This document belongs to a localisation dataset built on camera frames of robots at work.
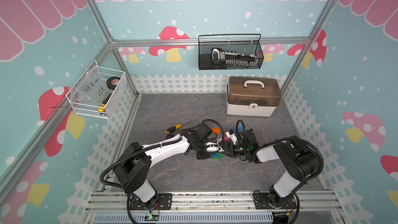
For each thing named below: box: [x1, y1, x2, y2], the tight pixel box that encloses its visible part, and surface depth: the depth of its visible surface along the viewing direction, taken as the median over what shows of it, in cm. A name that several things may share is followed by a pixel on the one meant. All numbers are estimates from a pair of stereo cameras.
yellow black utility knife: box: [97, 92, 113, 113], surface depth 66 cm
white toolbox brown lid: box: [226, 76, 282, 117], surface depth 99 cm
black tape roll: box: [106, 76, 121, 91], surface depth 81 cm
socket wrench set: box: [211, 48, 257, 67], surface depth 91 cm
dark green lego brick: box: [211, 152, 223, 161], surface depth 88 cm
